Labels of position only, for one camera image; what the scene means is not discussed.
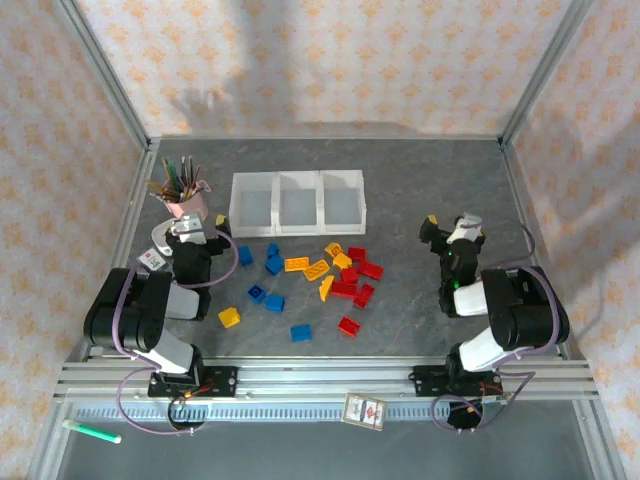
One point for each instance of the blue lego brick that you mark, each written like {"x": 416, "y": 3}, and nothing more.
{"x": 274, "y": 302}
{"x": 301, "y": 332}
{"x": 257, "y": 293}
{"x": 272, "y": 249}
{"x": 274, "y": 264}
{"x": 245, "y": 255}

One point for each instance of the yellow lego brick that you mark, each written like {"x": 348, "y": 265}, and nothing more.
{"x": 229, "y": 317}
{"x": 326, "y": 288}
{"x": 342, "y": 261}
{"x": 333, "y": 249}

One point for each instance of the red lego brick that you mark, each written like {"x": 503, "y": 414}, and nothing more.
{"x": 349, "y": 325}
{"x": 370, "y": 270}
{"x": 343, "y": 289}
{"x": 364, "y": 295}
{"x": 349, "y": 275}
{"x": 356, "y": 253}

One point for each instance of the yellow lego plate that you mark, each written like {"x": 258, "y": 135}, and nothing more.
{"x": 316, "y": 270}
{"x": 296, "y": 263}

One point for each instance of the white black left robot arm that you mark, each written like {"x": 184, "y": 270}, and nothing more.
{"x": 135, "y": 310}

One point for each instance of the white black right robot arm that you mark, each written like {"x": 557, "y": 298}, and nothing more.
{"x": 520, "y": 310}

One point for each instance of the pink pencil cup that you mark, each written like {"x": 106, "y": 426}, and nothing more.
{"x": 187, "y": 204}

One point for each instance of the small white round container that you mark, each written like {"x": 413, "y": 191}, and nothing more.
{"x": 159, "y": 237}

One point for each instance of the small white red card box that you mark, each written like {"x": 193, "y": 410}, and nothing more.
{"x": 150, "y": 258}

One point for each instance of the reddish pencil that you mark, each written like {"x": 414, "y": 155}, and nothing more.
{"x": 196, "y": 179}

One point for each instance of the dark pencil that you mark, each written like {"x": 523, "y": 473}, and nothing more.
{"x": 190, "y": 172}

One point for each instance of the grey pencil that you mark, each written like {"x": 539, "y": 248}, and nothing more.
{"x": 183, "y": 172}

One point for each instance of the brown pencil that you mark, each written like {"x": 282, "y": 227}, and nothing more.
{"x": 160, "y": 195}

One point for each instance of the yellow pencil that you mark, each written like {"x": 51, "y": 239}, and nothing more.
{"x": 159, "y": 186}

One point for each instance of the green pencil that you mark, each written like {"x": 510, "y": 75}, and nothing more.
{"x": 170, "y": 172}

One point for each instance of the small printed card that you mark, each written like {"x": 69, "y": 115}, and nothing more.
{"x": 364, "y": 411}

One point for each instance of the green white marker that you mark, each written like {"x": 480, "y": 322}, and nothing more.
{"x": 92, "y": 431}

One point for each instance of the aluminium side rail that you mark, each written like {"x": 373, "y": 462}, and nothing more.
{"x": 524, "y": 200}
{"x": 136, "y": 210}

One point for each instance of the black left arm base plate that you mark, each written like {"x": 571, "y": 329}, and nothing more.
{"x": 225, "y": 382}

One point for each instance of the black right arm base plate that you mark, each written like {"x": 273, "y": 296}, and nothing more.
{"x": 425, "y": 380}

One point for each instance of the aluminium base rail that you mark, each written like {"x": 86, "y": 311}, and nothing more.
{"x": 325, "y": 377}

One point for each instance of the aluminium frame post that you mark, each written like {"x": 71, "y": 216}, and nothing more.
{"x": 546, "y": 70}
{"x": 105, "y": 70}

